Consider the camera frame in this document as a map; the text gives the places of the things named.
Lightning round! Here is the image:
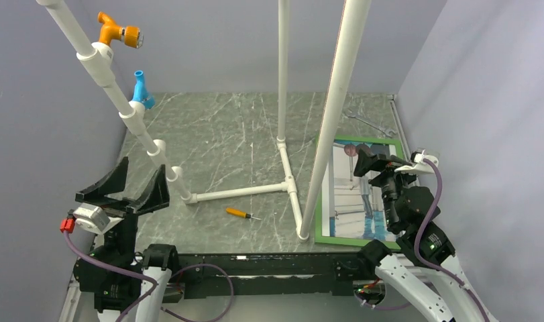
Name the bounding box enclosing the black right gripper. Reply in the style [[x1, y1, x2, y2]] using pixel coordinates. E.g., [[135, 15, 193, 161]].
[[353, 147, 421, 227]]

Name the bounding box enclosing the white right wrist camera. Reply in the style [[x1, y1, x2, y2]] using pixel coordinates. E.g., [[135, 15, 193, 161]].
[[394, 148, 440, 175]]

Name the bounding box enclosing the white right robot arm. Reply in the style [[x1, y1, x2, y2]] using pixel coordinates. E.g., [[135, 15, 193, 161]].
[[353, 150, 496, 321]]

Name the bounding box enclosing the green wooden photo frame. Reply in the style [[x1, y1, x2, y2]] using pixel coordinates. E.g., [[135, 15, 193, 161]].
[[315, 136, 404, 250]]

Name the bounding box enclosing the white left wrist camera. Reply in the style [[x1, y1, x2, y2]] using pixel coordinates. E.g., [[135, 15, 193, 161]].
[[60, 203, 112, 234]]

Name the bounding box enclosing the silver open-end wrench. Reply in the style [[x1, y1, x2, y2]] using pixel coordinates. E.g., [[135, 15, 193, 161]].
[[343, 109, 396, 138]]

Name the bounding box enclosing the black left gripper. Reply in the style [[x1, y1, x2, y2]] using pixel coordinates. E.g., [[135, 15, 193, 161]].
[[76, 156, 168, 267]]

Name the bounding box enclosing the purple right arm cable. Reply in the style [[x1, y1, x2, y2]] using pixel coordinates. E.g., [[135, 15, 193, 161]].
[[356, 158, 490, 322]]

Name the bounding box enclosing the orange handled screwdriver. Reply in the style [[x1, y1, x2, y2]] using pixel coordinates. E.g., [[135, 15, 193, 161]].
[[225, 207, 260, 220]]

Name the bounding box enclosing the orange plastic faucet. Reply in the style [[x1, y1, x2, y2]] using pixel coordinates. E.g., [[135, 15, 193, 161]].
[[97, 11, 144, 48]]

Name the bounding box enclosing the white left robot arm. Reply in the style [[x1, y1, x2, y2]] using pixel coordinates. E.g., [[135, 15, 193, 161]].
[[60, 157, 180, 321]]

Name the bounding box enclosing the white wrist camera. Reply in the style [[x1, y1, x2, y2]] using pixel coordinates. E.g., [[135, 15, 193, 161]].
[[60, 203, 112, 234], [394, 148, 440, 175]]

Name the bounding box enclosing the white PVC pipe stand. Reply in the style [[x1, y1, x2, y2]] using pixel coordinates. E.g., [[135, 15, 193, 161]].
[[39, 1, 371, 241]]

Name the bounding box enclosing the blue plastic faucet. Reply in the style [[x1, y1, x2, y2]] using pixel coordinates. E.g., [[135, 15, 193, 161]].
[[132, 70, 156, 110]]

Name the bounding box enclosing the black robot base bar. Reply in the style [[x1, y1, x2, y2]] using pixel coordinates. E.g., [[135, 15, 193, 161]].
[[163, 252, 376, 303]]

